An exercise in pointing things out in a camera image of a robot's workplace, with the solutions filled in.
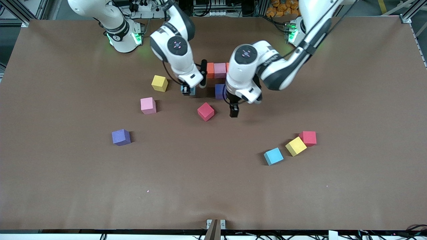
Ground purple foam cube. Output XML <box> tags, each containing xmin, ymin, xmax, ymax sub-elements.
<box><xmin>215</xmin><ymin>84</ymin><xmax>228</xmax><ymax>100</ymax></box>
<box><xmin>111</xmin><ymin>129</ymin><xmax>131</xmax><ymax>146</ymax></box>

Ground lilac foam cube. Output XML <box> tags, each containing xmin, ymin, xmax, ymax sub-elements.
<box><xmin>214</xmin><ymin>63</ymin><xmax>227</xmax><ymax>79</ymax></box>

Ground yellow foam cube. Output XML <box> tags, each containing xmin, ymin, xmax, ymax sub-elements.
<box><xmin>285</xmin><ymin>136</ymin><xmax>307</xmax><ymax>157</ymax></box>
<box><xmin>151</xmin><ymin>75</ymin><xmax>168</xmax><ymax>92</ymax></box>

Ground red foam cube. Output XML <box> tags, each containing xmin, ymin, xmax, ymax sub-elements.
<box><xmin>299</xmin><ymin>131</ymin><xmax>317</xmax><ymax>147</ymax></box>
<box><xmin>197</xmin><ymin>102</ymin><xmax>215</xmax><ymax>122</ymax></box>

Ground pink foam cube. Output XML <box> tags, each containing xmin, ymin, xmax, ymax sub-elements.
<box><xmin>140</xmin><ymin>97</ymin><xmax>157</xmax><ymax>115</ymax></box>

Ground white power strip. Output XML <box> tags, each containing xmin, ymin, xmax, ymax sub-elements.
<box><xmin>128</xmin><ymin>0</ymin><xmax>167</xmax><ymax>19</ymax></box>

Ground black electronics unit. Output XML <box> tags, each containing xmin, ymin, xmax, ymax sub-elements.
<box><xmin>193</xmin><ymin>0</ymin><xmax>236</xmax><ymax>17</ymax></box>

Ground brown table cover sheet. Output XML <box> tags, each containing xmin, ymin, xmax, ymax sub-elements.
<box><xmin>0</xmin><ymin>15</ymin><xmax>427</xmax><ymax>231</ymax></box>

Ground pile of orange objects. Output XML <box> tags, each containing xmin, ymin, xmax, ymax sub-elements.
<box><xmin>266</xmin><ymin>0</ymin><xmax>302</xmax><ymax>18</ymax></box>

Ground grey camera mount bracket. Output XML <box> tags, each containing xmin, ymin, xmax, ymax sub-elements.
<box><xmin>206</xmin><ymin>219</ymin><xmax>226</xmax><ymax>240</ymax></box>

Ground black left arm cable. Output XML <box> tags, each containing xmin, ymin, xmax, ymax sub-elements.
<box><xmin>277</xmin><ymin>0</ymin><xmax>359</xmax><ymax>59</ymax></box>

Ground aluminium frame post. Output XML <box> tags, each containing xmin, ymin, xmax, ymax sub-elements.
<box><xmin>0</xmin><ymin>0</ymin><xmax>50</xmax><ymax>28</ymax></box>
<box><xmin>400</xmin><ymin>0</ymin><xmax>427</xmax><ymax>69</ymax></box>

